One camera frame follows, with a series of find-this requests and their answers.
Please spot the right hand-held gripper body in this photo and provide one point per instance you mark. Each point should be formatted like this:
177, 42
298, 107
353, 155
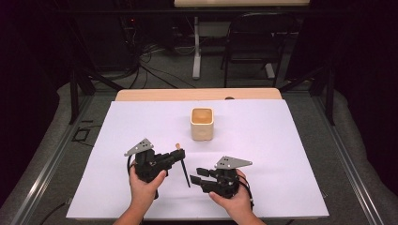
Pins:
223, 181

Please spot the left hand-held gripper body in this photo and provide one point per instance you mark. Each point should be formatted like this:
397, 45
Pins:
150, 164

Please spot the dark pencil with eraser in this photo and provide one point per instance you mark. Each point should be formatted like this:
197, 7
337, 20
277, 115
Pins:
185, 172

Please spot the cream square pen holder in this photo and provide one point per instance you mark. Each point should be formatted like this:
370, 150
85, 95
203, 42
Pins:
202, 128

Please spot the person's right hand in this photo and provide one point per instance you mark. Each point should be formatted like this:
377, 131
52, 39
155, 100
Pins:
234, 203

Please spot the person's left hand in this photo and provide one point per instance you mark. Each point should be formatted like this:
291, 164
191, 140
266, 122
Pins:
144, 190

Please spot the white table mat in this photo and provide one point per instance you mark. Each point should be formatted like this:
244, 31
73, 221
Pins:
266, 140

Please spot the wooden table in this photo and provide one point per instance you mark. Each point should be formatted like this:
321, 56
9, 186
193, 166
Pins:
194, 94

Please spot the white desk leg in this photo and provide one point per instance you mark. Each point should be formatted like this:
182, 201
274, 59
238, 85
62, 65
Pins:
196, 53

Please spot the black metal stand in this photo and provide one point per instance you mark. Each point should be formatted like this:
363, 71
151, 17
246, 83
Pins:
74, 93
329, 93

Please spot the white desk foot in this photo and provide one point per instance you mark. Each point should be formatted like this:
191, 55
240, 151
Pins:
270, 70

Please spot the black folding chair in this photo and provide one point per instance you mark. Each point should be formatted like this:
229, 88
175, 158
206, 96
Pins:
256, 37

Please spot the light wooden desk top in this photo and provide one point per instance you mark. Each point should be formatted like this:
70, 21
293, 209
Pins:
241, 2

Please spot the aluminium floor rail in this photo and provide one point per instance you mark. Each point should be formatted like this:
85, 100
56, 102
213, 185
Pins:
347, 168
47, 168

